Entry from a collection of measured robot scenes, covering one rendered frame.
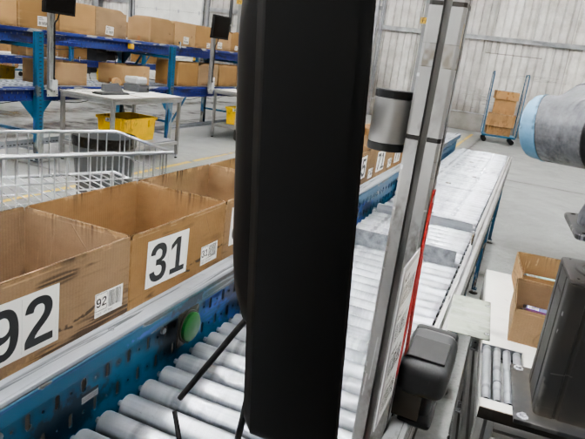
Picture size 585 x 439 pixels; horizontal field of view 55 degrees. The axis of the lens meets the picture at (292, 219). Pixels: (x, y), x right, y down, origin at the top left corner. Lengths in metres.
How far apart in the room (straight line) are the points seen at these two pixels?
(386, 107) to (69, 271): 0.65
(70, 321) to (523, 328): 1.18
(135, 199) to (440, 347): 1.08
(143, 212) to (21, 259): 0.40
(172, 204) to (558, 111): 0.99
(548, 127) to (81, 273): 1.00
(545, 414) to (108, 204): 1.17
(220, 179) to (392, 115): 1.34
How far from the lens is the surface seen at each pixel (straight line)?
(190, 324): 1.33
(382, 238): 2.28
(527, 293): 1.98
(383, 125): 0.67
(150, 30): 8.72
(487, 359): 1.59
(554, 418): 1.41
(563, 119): 1.35
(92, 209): 1.54
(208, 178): 1.98
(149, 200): 1.64
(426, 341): 0.81
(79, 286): 1.11
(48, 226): 1.34
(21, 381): 1.03
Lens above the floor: 1.44
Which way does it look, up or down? 16 degrees down
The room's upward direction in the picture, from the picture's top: 7 degrees clockwise
